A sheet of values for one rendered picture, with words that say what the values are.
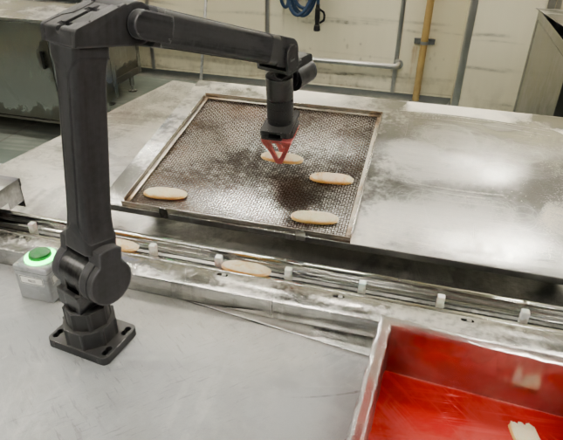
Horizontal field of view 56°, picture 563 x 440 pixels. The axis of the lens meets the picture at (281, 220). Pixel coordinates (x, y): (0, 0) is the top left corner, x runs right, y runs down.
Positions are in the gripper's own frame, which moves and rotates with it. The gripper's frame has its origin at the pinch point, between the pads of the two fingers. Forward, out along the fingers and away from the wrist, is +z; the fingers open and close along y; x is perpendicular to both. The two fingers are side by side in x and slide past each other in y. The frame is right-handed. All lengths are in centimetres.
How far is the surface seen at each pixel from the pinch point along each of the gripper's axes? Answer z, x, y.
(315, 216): 3.2, -11.3, -15.6
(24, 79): 82, 216, 167
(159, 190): 3.3, 24.0, -14.7
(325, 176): 3.0, -10.6, -1.7
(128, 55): 109, 202, 272
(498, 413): 6, -46, -50
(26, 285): 4, 36, -46
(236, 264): 5.4, 0.9, -30.5
